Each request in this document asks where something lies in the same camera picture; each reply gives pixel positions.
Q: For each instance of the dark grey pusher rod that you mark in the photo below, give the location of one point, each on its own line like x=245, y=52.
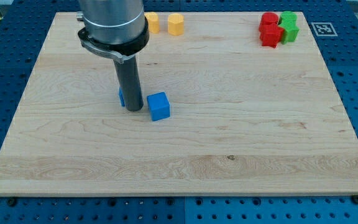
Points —
x=129, y=82

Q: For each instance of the white fiducial marker tag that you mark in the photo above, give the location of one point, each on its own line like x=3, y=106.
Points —
x=324, y=29

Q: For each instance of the wooden board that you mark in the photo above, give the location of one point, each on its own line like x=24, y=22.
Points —
x=245, y=120

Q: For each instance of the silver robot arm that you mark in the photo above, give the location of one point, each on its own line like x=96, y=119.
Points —
x=115, y=29

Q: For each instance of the red cylinder block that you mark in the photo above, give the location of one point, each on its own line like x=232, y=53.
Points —
x=268, y=18

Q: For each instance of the yellow hexagon block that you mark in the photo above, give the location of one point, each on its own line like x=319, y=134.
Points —
x=175, y=24

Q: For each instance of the red star block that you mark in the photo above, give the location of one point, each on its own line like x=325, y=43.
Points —
x=270, y=34

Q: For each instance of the green star block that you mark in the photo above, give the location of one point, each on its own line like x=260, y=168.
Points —
x=290, y=31

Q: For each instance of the blue triangle block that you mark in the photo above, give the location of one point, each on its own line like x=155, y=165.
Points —
x=121, y=97

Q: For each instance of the green cylinder block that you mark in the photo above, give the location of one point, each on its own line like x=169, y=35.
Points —
x=287, y=16

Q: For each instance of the yellow block left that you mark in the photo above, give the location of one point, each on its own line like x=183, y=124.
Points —
x=153, y=21

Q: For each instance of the blue cube block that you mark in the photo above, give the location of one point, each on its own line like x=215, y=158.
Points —
x=159, y=106

